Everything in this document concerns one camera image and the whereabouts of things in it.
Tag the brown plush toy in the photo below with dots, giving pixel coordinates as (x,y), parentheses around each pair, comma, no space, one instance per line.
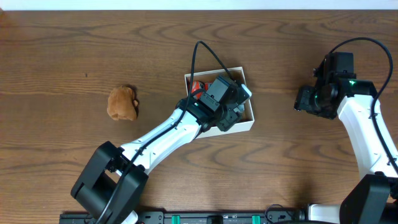
(122,104)

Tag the white cardboard box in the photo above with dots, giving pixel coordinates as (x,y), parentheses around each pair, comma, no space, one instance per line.
(245,124)

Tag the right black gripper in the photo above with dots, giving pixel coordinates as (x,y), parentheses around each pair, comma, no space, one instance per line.
(302,101)

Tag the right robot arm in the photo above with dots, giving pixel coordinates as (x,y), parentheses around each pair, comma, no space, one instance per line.
(339,94)

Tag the red toy fire truck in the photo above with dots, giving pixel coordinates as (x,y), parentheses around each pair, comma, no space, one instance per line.
(207,86)

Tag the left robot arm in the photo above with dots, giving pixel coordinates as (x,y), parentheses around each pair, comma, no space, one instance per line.
(111,183)

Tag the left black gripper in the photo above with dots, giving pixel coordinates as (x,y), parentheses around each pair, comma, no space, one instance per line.
(232,116)

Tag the red toy ball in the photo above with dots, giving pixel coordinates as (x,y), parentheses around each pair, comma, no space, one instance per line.
(196,89)

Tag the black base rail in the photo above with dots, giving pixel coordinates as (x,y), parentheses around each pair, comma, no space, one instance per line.
(273,215)

